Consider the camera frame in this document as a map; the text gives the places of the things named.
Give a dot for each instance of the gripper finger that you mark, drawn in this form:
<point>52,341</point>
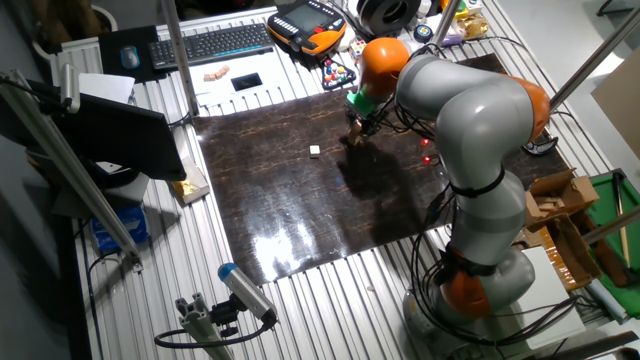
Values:
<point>353,125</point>
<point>365,134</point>

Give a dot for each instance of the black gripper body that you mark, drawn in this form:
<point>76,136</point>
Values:
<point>370,123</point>

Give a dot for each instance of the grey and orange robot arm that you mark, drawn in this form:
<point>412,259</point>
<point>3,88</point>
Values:
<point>475,115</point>

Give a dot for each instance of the open cardboard box with blocks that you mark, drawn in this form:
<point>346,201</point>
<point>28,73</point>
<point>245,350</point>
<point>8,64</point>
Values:
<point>575,192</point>

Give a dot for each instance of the black tray of coloured balls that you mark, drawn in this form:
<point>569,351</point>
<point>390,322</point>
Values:
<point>337,75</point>

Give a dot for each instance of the black and orange teach pendant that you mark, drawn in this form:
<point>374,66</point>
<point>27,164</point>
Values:
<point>325,35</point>

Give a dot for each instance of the round blue yellow badge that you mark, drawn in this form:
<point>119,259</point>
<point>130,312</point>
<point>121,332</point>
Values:
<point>423,33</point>

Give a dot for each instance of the black filament spool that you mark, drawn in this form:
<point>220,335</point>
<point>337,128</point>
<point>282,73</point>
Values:
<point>372,17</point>

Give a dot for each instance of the white paper sheet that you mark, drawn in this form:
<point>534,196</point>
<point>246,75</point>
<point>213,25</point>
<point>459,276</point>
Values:
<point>107,87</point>
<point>260,62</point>

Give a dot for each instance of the black smartphone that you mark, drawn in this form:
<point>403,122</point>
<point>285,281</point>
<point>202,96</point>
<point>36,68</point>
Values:
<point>246,82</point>

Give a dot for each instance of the purple small item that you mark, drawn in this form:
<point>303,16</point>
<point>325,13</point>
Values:
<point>452,40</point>

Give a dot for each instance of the gold wrapped item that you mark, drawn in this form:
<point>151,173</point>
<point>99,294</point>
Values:
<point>472,27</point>

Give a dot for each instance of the black keyboard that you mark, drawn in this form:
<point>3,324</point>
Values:
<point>210,46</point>

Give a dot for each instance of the small box with yellow contents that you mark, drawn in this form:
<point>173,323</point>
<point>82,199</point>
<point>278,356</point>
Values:
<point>192,187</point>

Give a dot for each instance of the black curved clamp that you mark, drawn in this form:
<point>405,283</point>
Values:
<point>542,147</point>

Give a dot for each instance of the black monitor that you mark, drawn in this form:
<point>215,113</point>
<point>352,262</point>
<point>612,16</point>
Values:
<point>125,140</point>

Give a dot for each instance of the grey computer mouse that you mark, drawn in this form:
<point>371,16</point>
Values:
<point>130,57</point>

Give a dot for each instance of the brown cardboard panel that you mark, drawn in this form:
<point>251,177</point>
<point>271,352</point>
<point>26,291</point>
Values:
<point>620,105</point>

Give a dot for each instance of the short aluminium profile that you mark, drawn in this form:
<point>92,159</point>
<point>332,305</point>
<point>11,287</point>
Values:
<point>200,325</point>

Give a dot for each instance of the green felt mat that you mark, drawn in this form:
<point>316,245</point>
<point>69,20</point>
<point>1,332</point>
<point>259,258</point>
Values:
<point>607,210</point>

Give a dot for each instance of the black mouse pad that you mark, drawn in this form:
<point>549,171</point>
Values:
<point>111,50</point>

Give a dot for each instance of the blue tissue pack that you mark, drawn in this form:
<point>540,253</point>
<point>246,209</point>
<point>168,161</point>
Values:
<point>120,230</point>

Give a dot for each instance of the long aluminium profile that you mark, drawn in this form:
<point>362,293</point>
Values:
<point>75,170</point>

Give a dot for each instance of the light blue roll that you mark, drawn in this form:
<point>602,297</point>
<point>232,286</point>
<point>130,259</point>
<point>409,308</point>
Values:
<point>605,300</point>

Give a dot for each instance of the round white rimmed basket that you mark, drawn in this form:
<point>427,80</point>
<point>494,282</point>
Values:
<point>65,25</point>

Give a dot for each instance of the aluminium post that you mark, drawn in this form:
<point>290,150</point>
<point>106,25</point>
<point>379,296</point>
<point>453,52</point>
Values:
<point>179,55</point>
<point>446,22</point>
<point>590,64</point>
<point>610,226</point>

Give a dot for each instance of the silver camera with blue end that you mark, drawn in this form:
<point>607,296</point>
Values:
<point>245,290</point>

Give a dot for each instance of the black camera bracket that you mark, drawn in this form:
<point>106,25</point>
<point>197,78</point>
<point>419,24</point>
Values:
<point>225,315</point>

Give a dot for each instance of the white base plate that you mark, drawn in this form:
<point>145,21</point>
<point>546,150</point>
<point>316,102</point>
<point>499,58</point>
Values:
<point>545,310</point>

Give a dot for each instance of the grey depth camera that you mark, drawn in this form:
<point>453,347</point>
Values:
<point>70,90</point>

